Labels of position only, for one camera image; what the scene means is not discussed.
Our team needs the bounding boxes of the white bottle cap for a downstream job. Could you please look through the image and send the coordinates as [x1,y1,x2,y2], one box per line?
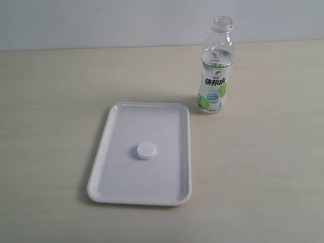
[137,141,156,160]

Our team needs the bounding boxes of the clear plastic drink bottle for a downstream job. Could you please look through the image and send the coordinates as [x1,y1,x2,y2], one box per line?
[196,16,235,114]

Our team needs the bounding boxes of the white rectangular tray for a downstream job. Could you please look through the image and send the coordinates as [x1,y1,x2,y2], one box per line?
[87,102,192,207]

